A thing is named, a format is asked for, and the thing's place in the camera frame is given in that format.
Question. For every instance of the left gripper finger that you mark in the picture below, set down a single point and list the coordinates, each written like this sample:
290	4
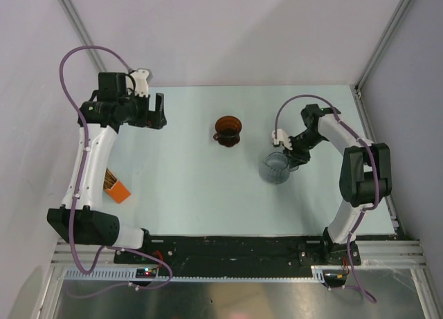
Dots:
156	119
159	102

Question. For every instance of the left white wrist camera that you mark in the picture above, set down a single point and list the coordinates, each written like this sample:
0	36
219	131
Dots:
142	78

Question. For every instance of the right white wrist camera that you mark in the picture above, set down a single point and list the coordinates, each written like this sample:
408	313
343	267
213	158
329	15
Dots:
279	138

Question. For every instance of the clear glass pitcher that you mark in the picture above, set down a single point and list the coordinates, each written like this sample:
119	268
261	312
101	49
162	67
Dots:
276	168

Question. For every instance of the aluminium frame rail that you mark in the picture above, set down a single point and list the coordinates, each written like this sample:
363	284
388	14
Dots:
374	254

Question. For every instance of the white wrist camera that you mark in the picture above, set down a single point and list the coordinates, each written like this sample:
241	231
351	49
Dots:
142	78
279	138

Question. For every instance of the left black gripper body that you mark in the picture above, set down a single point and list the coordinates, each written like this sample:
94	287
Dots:
136	109

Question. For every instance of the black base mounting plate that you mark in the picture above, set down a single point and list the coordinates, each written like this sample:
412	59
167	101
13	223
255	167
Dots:
231	257

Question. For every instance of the orange coffee filter box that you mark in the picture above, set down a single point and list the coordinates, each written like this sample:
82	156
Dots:
115	188

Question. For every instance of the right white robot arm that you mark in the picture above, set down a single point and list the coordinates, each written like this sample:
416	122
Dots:
365	177

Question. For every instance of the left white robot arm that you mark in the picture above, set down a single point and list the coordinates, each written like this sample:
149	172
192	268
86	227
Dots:
80	218

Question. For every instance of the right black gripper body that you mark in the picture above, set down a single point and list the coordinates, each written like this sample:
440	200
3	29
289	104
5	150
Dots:
301	147

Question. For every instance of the amber glass coffee dripper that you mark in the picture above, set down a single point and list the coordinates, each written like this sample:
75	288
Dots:
227	131

